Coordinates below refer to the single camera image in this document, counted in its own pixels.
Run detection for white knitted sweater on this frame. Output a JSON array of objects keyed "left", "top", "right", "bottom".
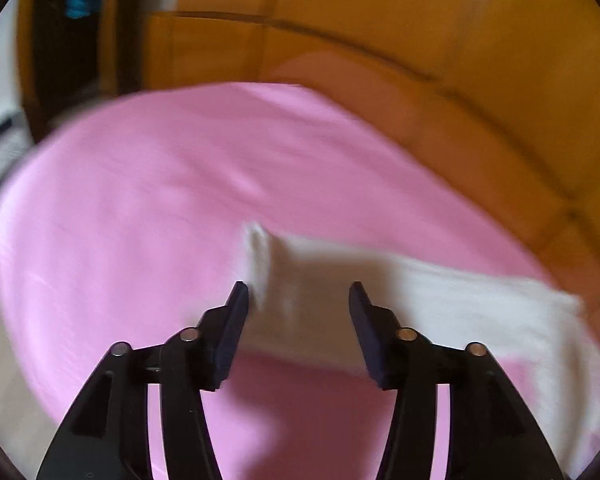
[{"left": 239, "top": 221, "right": 600, "bottom": 476}]

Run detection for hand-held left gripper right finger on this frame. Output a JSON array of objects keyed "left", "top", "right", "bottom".
[{"left": 348, "top": 282, "right": 566, "bottom": 480}]

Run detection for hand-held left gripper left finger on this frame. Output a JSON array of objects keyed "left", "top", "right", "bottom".
[{"left": 36, "top": 281, "right": 250, "bottom": 480}]

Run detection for white bedside furniture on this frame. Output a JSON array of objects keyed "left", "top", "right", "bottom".
[{"left": 0, "top": 107, "right": 37, "bottom": 198}]

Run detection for wooden headboard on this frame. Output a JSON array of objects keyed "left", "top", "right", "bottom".
[{"left": 17, "top": 0, "right": 600, "bottom": 321}]

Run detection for pink bed sheet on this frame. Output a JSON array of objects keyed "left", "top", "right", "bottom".
[{"left": 0, "top": 81, "right": 593, "bottom": 480}]

